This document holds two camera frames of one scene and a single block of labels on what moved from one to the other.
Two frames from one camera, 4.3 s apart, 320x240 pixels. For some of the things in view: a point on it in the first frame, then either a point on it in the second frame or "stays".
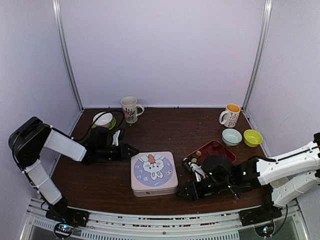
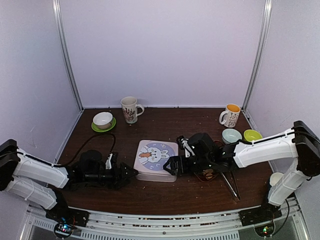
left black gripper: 123,154 → 117,179
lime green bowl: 252,138 stays
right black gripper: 194,193 → 173,160
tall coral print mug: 131,109 stays
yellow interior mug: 229,117 stays
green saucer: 94,125 stays
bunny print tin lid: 153,170 → 152,155
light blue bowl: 231,137 stays
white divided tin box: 155,192 → 155,177
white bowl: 104,120 stays
